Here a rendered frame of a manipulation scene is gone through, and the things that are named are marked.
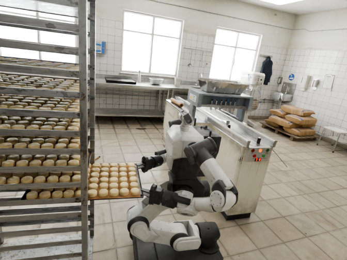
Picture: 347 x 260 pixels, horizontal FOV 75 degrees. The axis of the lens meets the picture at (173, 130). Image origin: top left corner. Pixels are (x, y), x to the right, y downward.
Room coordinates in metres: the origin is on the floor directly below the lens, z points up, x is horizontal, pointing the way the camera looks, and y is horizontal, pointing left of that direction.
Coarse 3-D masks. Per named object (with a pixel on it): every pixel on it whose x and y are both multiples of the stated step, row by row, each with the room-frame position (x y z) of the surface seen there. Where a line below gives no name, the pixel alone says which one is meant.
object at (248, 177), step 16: (240, 128) 2.46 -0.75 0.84; (224, 144) 2.17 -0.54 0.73; (240, 144) 1.93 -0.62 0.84; (256, 144) 1.98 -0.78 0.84; (224, 160) 2.11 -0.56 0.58; (240, 160) 1.89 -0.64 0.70; (240, 176) 1.90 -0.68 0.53; (256, 176) 1.96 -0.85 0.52; (240, 192) 1.92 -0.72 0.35; (256, 192) 1.98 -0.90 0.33; (240, 208) 1.93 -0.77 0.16
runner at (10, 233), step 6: (54, 228) 0.93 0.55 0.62; (60, 228) 0.93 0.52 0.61; (66, 228) 0.94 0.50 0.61; (72, 228) 0.95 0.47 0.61; (78, 228) 0.96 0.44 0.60; (0, 234) 0.86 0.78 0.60; (6, 234) 0.86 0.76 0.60; (12, 234) 0.87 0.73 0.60; (18, 234) 0.88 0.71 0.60; (24, 234) 0.89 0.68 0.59; (30, 234) 0.89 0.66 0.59
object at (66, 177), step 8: (88, 152) 1.35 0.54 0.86; (0, 176) 0.95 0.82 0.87; (8, 176) 0.96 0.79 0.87; (16, 176) 0.95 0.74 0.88; (24, 176) 0.99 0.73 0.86; (32, 176) 0.99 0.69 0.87; (40, 176) 0.97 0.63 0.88; (48, 176) 1.01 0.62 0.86; (56, 176) 0.99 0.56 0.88; (64, 176) 1.00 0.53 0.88; (72, 176) 1.01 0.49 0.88; (80, 176) 1.02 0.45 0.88
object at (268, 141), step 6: (216, 114) 3.02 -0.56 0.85; (222, 114) 2.88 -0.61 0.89; (228, 120) 2.72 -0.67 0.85; (234, 120) 2.60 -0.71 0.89; (240, 126) 2.47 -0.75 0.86; (246, 126) 2.37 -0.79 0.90; (252, 132) 2.26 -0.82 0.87; (258, 132) 2.19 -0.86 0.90; (264, 138) 2.08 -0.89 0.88; (270, 138) 2.03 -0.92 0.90; (270, 144) 1.99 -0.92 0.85
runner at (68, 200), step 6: (60, 198) 0.94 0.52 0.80; (66, 198) 0.94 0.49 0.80; (72, 198) 0.95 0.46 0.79; (78, 198) 0.96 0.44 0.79; (0, 204) 0.86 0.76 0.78; (6, 204) 0.87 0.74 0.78; (12, 204) 0.88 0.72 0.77; (18, 204) 0.88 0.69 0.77; (24, 204) 0.89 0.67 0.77; (30, 204) 0.90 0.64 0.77; (36, 204) 0.90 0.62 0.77
